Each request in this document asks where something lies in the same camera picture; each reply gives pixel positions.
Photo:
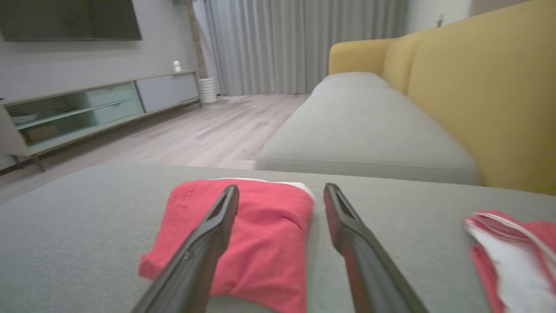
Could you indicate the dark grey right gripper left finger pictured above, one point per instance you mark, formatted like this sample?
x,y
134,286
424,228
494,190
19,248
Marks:
x,y
195,261

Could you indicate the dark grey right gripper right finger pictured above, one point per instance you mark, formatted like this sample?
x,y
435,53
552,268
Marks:
x,y
369,269

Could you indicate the red shorts with white stripes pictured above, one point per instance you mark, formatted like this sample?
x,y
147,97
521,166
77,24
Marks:
x,y
269,243

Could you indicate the red basketball jersey number 23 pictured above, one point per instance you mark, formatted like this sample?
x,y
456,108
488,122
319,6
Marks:
x,y
521,269

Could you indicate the grey sofa chaise cushion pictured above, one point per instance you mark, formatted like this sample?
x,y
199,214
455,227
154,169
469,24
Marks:
x,y
78,234

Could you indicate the long grey sofa seat cushion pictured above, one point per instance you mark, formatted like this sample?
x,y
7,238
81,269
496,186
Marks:
x,y
365,134

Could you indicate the white ribbed plant pot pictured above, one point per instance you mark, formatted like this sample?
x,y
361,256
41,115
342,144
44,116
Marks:
x,y
208,90

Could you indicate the low TV cabinet with drawers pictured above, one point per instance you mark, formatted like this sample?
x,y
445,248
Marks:
x,y
113,104

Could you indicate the short grey sofa seat cushion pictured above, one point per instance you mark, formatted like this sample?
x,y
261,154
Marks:
x,y
352,80

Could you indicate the small white figurine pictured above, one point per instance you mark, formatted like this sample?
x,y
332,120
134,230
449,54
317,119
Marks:
x,y
177,66

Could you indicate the yellow sofa armrest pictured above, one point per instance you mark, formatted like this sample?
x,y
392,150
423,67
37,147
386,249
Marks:
x,y
358,56

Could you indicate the small yellow sofa back cushion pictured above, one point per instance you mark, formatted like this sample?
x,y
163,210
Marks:
x,y
402,56

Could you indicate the large yellow sofa back cushion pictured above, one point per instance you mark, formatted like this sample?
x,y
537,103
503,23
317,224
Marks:
x,y
491,87

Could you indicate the brown plant trunk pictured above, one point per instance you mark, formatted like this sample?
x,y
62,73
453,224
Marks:
x,y
196,39

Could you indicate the grey pleated curtain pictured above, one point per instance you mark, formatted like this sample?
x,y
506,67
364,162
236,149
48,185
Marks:
x,y
304,43

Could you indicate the black wall television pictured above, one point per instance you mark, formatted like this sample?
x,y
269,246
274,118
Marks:
x,y
69,19

